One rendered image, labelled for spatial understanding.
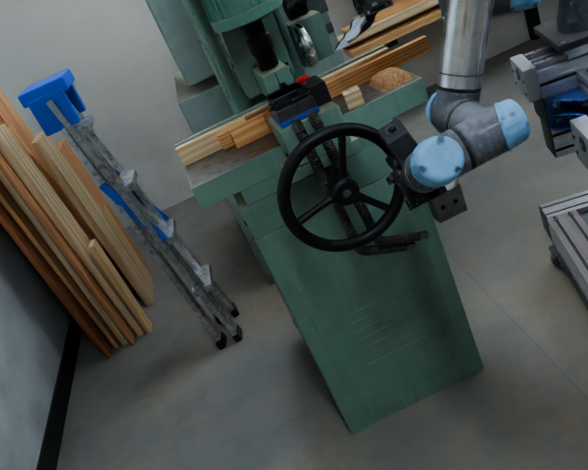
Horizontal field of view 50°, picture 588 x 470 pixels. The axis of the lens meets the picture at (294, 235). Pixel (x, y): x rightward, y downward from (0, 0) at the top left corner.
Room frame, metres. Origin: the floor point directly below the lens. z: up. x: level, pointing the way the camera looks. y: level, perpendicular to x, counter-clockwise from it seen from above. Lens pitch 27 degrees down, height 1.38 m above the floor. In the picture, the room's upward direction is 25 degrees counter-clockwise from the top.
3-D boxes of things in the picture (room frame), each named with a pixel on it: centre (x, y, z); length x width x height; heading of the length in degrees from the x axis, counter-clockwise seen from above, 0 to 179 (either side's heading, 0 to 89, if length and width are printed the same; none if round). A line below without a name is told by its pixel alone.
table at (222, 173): (1.47, -0.13, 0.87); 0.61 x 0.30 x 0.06; 93
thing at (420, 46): (1.58, -0.22, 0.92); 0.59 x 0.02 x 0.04; 93
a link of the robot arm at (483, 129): (0.93, -0.35, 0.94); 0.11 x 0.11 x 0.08; 1
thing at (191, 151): (1.60, -0.12, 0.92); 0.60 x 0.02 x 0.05; 93
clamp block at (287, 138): (1.39, -0.13, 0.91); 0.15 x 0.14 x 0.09; 93
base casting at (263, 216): (1.70, -0.11, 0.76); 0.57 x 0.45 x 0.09; 3
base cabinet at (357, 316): (1.70, -0.11, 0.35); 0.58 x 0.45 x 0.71; 3
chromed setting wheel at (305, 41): (1.71, -0.24, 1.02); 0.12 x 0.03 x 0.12; 3
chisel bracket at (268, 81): (1.60, -0.12, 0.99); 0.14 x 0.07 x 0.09; 3
